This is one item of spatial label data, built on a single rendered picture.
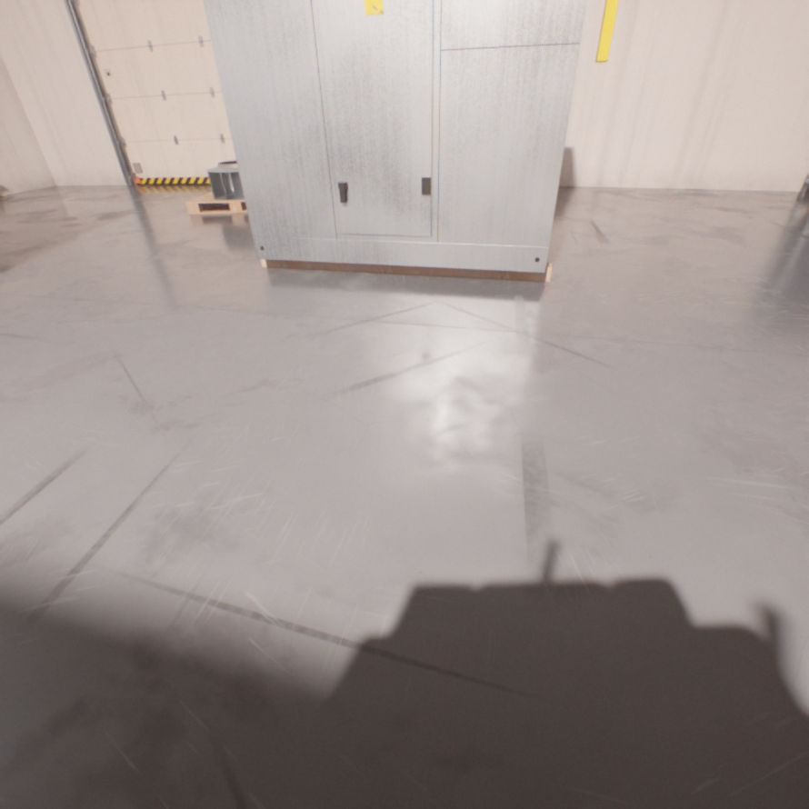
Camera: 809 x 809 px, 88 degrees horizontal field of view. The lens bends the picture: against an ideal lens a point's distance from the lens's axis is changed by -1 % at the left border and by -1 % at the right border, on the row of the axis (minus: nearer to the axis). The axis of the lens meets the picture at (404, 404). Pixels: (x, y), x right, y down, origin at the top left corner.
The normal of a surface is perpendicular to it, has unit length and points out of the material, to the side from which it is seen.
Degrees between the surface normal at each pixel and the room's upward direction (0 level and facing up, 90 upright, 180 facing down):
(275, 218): 90
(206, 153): 90
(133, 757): 0
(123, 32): 90
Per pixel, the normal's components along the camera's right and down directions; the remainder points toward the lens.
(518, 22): -0.24, 0.56
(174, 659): -0.03, -0.82
